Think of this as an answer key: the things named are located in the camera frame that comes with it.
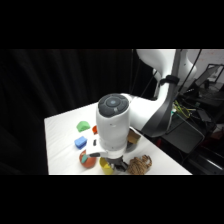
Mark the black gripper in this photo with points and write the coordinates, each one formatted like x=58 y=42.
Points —
x=117 y=162

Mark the yellow plastic cup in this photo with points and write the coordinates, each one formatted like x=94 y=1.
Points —
x=106 y=166

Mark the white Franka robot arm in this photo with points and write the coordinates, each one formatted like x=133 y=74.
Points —
x=113 y=123

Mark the orange plush fruit teal stem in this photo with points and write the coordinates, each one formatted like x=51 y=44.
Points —
x=87 y=161

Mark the red block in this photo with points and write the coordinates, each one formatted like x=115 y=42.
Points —
x=94 y=129

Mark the blue block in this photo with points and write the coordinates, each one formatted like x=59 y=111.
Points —
x=80 y=142

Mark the green foam block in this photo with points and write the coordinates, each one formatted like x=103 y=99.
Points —
x=83 y=126

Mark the black robot stand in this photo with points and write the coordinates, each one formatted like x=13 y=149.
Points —
x=186 y=136

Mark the black curtain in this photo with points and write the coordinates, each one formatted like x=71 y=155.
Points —
x=50 y=80

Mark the dark monitor screen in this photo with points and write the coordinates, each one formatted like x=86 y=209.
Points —
x=210 y=76

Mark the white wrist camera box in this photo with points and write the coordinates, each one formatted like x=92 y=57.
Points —
x=95 y=148

